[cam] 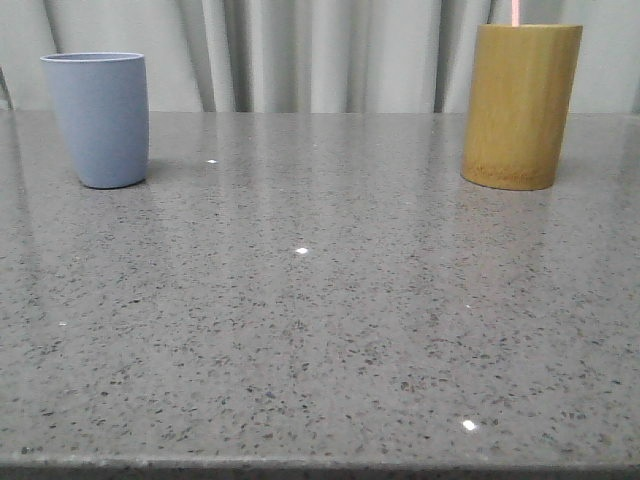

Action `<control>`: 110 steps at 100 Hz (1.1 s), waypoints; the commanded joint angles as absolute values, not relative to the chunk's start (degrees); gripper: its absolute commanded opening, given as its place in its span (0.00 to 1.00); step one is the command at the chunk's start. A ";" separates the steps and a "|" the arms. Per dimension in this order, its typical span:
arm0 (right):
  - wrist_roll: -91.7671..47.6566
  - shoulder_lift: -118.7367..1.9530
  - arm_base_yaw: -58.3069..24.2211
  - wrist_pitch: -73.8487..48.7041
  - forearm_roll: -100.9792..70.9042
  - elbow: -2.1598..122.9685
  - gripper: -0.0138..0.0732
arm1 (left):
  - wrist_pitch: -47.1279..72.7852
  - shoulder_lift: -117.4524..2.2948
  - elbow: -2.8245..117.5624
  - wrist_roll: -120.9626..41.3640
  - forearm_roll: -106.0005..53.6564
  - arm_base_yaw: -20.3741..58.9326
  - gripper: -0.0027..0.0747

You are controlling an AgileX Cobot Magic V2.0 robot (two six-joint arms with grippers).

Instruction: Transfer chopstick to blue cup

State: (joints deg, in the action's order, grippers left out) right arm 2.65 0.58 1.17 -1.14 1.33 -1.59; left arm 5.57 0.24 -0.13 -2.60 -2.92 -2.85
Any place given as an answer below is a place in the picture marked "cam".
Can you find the blue plastic cup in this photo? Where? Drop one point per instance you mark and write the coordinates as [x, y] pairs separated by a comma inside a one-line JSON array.
[[100, 101]]

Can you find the pink chopstick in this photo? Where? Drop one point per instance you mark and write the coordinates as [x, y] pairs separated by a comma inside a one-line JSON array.
[[515, 13]]

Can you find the grey curtain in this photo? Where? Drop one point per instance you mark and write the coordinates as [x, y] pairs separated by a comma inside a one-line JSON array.
[[259, 56]]

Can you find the bamboo cylindrical holder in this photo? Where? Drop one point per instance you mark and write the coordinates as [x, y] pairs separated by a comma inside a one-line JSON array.
[[520, 93]]

